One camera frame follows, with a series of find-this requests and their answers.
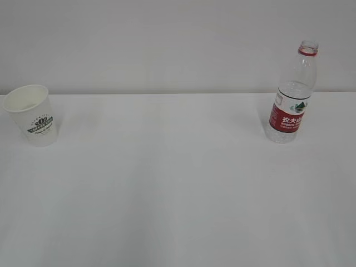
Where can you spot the white paper cup green logo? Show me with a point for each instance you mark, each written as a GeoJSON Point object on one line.
{"type": "Point", "coordinates": [30, 108]}

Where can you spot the clear water bottle red label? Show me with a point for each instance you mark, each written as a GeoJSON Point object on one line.
{"type": "Point", "coordinates": [292, 96]}

